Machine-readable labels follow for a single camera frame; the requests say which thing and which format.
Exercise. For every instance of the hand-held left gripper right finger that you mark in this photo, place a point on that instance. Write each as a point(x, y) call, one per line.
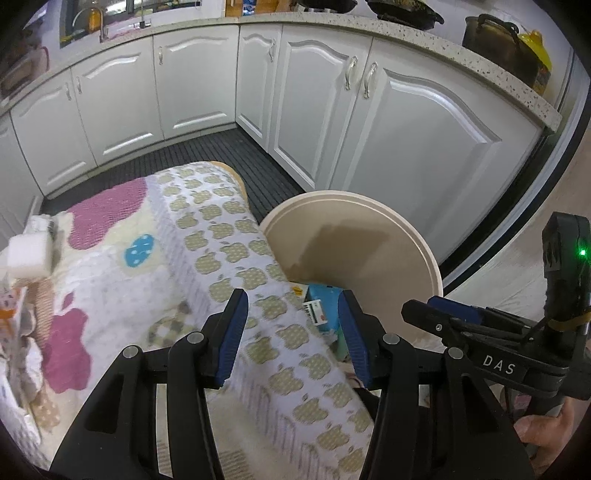
point(353, 341)

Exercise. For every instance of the beige round plastic bin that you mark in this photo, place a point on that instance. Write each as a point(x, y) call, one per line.
point(351, 240)

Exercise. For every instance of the small chrome water tap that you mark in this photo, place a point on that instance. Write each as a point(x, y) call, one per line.
point(143, 18)

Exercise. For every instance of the white kitchen base cabinets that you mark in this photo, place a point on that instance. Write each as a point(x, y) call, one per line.
point(415, 138)

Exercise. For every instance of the white countertop dish rack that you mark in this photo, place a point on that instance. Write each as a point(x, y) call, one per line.
point(21, 69)

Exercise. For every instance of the person's right hand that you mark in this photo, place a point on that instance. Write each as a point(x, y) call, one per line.
point(547, 434)

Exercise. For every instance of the chrome kitchen faucet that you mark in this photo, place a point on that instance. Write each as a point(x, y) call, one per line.
point(102, 30)

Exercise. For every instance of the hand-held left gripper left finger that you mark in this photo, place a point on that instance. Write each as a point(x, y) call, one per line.
point(231, 337)

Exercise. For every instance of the dark ribbed floor mat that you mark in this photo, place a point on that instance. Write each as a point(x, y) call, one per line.
point(184, 152)

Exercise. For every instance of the blue white small box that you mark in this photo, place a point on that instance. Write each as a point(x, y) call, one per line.
point(249, 5)

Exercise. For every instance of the white foam sponge block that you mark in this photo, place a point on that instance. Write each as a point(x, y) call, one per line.
point(27, 256)

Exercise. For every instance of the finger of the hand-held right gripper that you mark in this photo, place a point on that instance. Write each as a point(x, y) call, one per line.
point(461, 310)
point(443, 325)

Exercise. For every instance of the yellow bottle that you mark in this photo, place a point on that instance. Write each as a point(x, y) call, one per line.
point(94, 17)

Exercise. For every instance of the yellow lidded pot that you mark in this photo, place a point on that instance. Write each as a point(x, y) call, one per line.
point(406, 14)

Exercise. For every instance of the yellow container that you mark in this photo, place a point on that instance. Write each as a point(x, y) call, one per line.
point(540, 60)

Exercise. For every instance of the dark kitchen window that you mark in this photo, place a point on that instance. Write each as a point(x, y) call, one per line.
point(124, 14)

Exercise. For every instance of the white orange printed wrapper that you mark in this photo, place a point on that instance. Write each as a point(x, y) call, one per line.
point(11, 318)

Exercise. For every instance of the patterned patchwork table cover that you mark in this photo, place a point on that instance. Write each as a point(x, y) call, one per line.
point(138, 300)

